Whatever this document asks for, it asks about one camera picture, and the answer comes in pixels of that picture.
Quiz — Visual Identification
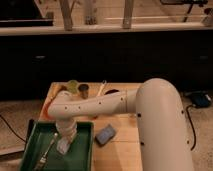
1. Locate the black cable left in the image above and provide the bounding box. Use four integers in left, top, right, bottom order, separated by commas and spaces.
0, 114, 28, 144

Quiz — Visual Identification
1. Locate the green cup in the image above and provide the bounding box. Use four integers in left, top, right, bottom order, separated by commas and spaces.
67, 80, 78, 94

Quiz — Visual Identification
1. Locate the orange bowl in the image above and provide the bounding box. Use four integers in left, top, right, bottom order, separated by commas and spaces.
43, 103, 49, 119

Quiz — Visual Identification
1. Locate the dark bowl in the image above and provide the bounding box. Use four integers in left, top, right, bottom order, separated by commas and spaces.
105, 89, 119, 95

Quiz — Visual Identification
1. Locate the silver metal fork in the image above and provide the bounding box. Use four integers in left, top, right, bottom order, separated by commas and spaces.
34, 133, 58, 171

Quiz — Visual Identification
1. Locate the grey blue towel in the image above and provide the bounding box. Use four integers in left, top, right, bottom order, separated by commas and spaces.
56, 138, 71, 155

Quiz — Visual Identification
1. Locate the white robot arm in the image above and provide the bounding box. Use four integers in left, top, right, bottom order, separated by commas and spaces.
47, 78, 195, 171

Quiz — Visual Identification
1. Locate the green plastic tray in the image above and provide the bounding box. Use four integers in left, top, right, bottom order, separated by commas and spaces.
19, 122, 93, 171

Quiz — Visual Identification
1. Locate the black cable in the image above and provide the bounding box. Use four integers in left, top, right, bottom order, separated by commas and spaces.
185, 104, 201, 152
0, 114, 28, 144

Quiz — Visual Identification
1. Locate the dark device on floor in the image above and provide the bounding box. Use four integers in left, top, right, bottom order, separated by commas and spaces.
185, 92, 212, 108

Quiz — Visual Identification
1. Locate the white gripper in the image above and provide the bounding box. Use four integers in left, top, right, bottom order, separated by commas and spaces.
56, 120, 77, 142

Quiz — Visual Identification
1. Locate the black cable right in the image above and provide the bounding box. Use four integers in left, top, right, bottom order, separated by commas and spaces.
185, 104, 201, 152

